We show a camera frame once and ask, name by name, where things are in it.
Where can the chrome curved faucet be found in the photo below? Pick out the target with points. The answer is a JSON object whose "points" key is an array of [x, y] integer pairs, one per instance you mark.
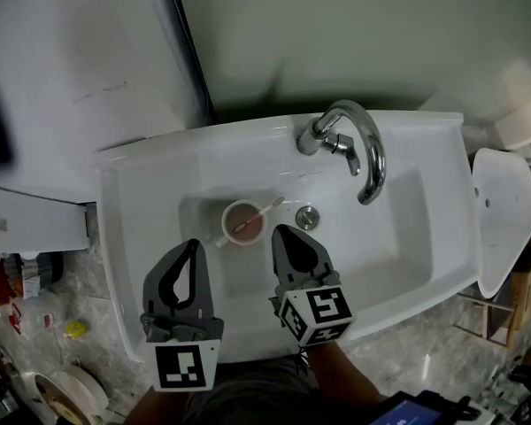
{"points": [[374, 149]]}

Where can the person's dark clothing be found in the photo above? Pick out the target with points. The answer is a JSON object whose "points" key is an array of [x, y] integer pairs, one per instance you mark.
{"points": [[256, 392]]}

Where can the white appliance cabinet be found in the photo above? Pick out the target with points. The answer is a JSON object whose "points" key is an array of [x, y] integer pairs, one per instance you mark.
{"points": [[62, 82]]}

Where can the wooden frame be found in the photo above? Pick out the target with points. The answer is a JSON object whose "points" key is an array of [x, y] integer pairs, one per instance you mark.
{"points": [[491, 321]]}

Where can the chrome sink drain plug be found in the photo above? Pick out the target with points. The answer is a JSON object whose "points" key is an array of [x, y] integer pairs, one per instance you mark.
{"points": [[307, 217]]}

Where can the pink toothbrush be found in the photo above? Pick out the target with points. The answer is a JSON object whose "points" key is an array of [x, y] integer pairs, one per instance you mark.
{"points": [[265, 210]]}

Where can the white round plastic container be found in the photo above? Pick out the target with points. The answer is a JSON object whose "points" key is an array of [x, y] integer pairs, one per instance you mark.
{"points": [[66, 396]]}

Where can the white cup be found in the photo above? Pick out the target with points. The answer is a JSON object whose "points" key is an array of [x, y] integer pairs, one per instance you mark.
{"points": [[243, 238]]}

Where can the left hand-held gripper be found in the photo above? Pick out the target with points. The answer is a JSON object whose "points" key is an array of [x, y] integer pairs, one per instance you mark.
{"points": [[183, 365]]}

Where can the black device with blue screen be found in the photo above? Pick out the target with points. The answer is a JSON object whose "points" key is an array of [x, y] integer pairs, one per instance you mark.
{"points": [[407, 412]]}

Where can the person's left forearm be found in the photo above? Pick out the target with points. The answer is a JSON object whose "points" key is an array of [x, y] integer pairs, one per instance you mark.
{"points": [[159, 405]]}

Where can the white ceramic sink basin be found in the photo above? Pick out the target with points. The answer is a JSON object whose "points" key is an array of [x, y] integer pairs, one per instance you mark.
{"points": [[159, 219]]}

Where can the white toilet seat lid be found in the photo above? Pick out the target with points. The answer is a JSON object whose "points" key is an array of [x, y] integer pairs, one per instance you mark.
{"points": [[504, 219]]}

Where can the black vertical door strip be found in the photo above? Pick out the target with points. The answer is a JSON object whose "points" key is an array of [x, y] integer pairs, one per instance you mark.
{"points": [[192, 47]]}

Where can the person's right forearm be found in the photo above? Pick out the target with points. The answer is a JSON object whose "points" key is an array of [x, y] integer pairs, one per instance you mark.
{"points": [[336, 370]]}

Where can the small yellow round object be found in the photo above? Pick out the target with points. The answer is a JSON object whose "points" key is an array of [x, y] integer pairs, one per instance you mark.
{"points": [[74, 329]]}

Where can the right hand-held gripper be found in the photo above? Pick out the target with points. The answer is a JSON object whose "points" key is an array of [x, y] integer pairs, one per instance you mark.
{"points": [[318, 312]]}

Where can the red and white packets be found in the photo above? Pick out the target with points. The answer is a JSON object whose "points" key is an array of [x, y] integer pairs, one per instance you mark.
{"points": [[4, 290]]}

